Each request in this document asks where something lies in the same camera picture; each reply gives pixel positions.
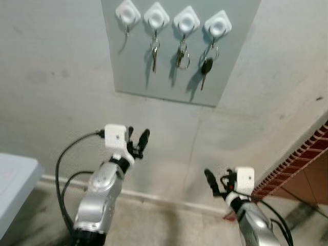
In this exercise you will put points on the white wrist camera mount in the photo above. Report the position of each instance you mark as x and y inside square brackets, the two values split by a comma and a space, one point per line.
[115, 136]
[246, 179]

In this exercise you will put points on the brick edged brown counter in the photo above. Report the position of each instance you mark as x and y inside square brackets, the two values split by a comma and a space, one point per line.
[307, 148]

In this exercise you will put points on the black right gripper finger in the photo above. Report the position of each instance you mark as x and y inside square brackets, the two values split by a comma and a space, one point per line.
[211, 182]

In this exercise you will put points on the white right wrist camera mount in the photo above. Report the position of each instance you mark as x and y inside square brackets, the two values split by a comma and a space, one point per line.
[246, 179]

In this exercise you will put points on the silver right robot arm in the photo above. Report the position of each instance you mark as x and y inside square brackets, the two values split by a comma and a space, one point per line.
[256, 225]

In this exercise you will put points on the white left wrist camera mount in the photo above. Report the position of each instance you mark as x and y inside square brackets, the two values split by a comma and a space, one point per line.
[115, 136]

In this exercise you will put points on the grey hook board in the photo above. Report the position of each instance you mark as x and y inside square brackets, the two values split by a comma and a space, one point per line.
[236, 61]

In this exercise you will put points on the black car key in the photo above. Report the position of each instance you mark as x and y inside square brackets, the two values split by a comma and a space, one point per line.
[206, 66]

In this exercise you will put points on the white diamond wall hook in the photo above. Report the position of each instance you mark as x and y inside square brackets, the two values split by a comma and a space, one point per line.
[156, 18]
[218, 25]
[186, 20]
[127, 13]

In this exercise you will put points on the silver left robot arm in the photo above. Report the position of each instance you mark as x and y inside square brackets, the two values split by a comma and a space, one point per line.
[100, 197]

